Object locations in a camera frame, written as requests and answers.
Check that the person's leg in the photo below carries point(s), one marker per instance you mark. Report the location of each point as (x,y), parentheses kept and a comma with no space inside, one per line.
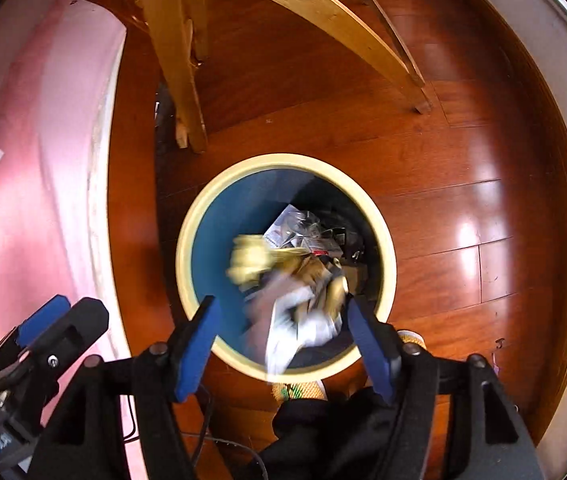
(303,440)
(376,440)

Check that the person's right leg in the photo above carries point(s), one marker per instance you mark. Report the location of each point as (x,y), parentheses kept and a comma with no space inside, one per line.
(376,440)

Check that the white paper wrapper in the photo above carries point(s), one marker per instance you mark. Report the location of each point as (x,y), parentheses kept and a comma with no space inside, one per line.
(288,330)

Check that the round blue trash bin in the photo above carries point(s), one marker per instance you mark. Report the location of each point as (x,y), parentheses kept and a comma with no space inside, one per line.
(208,260)

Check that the person's left leg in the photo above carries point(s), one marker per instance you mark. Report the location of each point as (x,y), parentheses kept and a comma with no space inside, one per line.
(303,440)

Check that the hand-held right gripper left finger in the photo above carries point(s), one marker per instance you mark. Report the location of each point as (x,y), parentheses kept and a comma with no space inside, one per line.
(196,345)

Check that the dark gold patterned packet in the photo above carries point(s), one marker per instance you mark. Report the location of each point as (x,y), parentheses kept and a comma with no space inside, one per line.
(323,280)

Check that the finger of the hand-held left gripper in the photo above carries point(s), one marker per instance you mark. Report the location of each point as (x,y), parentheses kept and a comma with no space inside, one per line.
(43,317)
(78,325)

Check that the person's right knit slipper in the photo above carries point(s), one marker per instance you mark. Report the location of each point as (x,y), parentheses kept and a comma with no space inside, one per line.
(411,339)

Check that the brown wooden bed rail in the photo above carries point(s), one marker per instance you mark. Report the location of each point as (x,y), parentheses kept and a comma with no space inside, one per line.
(113,2)

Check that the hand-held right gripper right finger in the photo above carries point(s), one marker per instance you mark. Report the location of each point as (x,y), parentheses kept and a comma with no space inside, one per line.
(368,350)

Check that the yellow plastic bag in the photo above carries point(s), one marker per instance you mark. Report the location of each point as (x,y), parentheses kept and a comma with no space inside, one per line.
(251,260)

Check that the crinkled silver plastic wrapper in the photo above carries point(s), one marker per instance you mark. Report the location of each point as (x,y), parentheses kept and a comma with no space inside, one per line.
(291,227)

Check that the pink bed sheet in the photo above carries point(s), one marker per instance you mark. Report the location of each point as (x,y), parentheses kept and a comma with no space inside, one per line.
(23,210)

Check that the person's knit slipper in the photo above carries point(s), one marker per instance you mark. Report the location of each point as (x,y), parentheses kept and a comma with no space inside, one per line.
(298,390)
(411,339)

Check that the person's left knit slipper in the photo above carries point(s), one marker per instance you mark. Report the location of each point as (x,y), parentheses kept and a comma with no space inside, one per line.
(298,390)

